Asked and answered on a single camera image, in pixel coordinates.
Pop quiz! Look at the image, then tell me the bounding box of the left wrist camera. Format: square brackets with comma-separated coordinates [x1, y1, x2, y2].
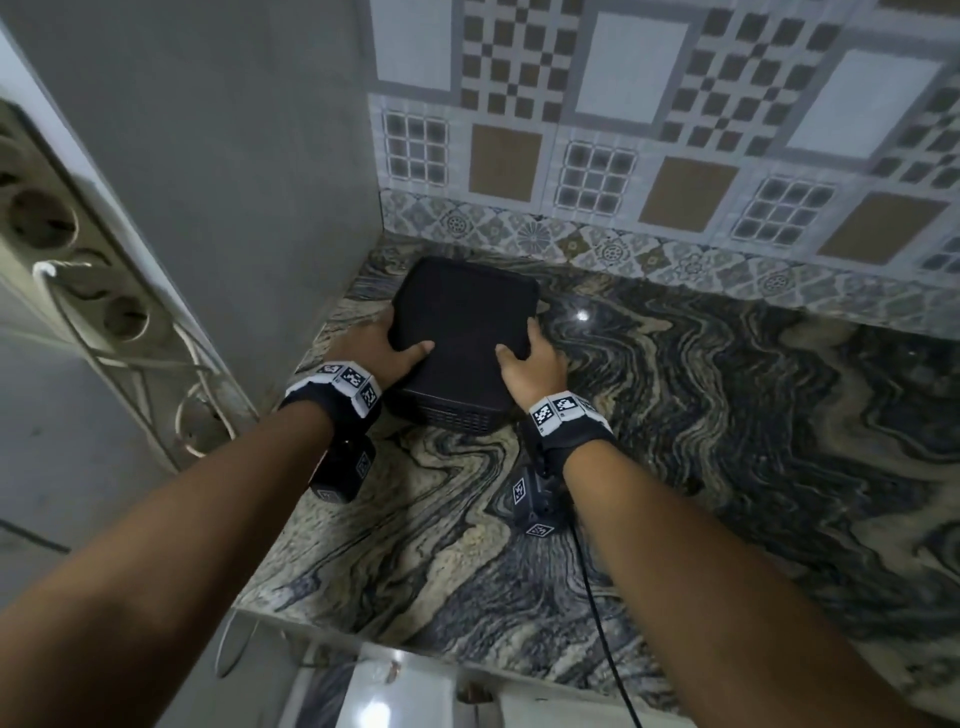
[309, 433, 377, 505]

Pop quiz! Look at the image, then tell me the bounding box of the wrist tracker band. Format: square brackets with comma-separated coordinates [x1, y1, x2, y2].
[521, 393, 618, 475]
[279, 362, 384, 436]

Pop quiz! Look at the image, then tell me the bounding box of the person's right forearm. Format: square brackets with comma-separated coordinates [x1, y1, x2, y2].
[562, 439, 948, 728]

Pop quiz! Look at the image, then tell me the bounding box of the white power strip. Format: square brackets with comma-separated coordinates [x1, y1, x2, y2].
[0, 101, 260, 474]

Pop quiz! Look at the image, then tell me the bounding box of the left wrist tracker band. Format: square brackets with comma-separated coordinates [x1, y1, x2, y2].
[279, 362, 384, 436]

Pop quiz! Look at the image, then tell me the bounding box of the person's right hand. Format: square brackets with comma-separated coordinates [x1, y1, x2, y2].
[495, 317, 570, 413]

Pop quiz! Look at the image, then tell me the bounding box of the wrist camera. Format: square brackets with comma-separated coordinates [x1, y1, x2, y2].
[309, 433, 377, 505]
[510, 465, 564, 539]

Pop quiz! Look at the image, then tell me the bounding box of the black box appliance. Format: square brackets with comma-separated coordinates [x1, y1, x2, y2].
[387, 256, 541, 436]

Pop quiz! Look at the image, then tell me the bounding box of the black cable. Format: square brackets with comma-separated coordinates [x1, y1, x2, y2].
[570, 522, 645, 728]

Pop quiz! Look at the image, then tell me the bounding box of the person's left hand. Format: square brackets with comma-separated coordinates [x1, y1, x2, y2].
[320, 306, 435, 391]

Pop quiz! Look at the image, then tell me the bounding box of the right wrist tracker band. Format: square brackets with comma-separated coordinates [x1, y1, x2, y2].
[521, 393, 618, 475]

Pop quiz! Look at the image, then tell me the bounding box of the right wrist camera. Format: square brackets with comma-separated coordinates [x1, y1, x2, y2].
[510, 465, 564, 539]

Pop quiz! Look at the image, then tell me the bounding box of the white cable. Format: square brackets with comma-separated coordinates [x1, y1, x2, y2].
[33, 260, 237, 460]

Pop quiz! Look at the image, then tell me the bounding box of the person's left forearm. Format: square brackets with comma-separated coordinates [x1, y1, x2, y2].
[0, 400, 335, 728]

